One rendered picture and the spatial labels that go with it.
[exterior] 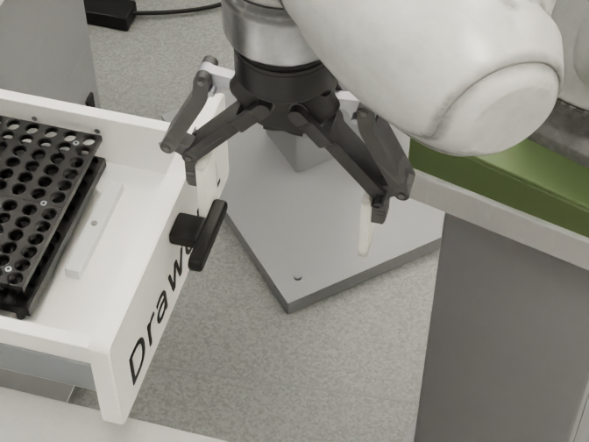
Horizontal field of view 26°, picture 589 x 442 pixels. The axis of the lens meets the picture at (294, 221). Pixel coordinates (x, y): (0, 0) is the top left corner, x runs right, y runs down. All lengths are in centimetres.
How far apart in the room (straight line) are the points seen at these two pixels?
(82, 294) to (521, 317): 55
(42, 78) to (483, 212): 60
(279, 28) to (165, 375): 127
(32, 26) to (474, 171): 58
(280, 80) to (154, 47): 170
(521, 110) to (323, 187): 158
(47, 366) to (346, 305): 115
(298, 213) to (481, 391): 72
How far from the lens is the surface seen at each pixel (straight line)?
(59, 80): 166
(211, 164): 104
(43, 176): 112
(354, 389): 204
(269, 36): 86
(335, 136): 96
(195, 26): 263
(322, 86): 91
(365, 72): 70
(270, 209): 222
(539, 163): 126
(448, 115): 67
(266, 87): 90
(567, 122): 126
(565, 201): 125
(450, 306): 150
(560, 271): 137
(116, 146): 119
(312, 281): 213
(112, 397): 102
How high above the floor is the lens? 171
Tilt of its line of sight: 49 degrees down
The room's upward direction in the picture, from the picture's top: straight up
